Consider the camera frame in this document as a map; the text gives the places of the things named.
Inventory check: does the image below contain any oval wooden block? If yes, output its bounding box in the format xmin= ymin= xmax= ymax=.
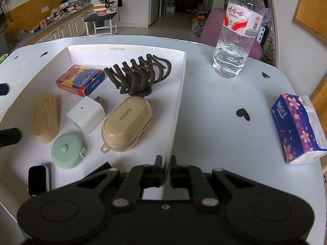
xmin=31 ymin=93 xmax=59 ymax=144

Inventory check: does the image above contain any smartwatch with black screen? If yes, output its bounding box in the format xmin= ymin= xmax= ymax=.
xmin=28 ymin=164 xmax=50 ymax=197

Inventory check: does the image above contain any mint green round tape measure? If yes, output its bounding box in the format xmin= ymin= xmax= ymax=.
xmin=51 ymin=133 xmax=87 ymax=169

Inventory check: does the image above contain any beige Kinyo case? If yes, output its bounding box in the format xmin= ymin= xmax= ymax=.
xmin=101 ymin=96 xmax=152 ymax=153

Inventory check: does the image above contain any colourful card box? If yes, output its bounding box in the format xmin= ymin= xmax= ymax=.
xmin=56 ymin=65 xmax=106 ymax=97

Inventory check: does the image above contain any white power adapter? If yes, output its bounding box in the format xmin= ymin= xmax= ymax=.
xmin=66 ymin=96 xmax=105 ymax=136

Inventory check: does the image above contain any white cardboard tray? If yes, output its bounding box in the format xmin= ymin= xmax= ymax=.
xmin=1 ymin=43 xmax=186 ymax=218

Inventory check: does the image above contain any dark brown wavy hair claw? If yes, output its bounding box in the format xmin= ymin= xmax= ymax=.
xmin=104 ymin=54 xmax=172 ymax=97

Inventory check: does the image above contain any white cabinet counter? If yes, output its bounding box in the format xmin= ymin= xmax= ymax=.
xmin=10 ymin=5 xmax=94 ymax=52

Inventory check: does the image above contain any small dark stool table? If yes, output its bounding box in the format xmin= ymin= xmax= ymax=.
xmin=84 ymin=12 xmax=118 ymax=35

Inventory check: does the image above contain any pink pot on stool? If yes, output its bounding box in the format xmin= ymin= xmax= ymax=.
xmin=93 ymin=3 xmax=108 ymax=17

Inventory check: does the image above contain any purple tissue pack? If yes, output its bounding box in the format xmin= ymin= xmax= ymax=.
xmin=272 ymin=93 xmax=326 ymax=165

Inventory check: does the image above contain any clear water bottle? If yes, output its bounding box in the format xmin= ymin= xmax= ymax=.
xmin=213 ymin=0 xmax=265 ymax=79

